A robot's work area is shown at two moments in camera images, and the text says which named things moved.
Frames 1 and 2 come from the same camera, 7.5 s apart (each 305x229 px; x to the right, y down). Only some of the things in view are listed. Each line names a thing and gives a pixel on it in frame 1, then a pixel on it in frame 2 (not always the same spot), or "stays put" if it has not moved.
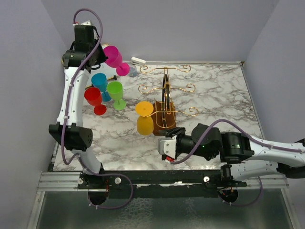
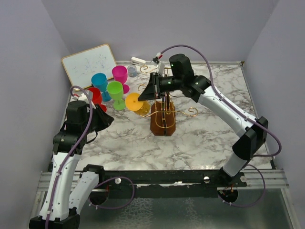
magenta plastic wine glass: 115,60 -> 120,74
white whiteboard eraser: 136,61 stays put
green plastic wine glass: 115,89 stays put
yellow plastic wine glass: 145,124 -> 140,107
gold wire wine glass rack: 165,112 stays put
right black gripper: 177,131 -> 153,90
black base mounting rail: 166,183 stays put
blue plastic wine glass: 100,82 stays put
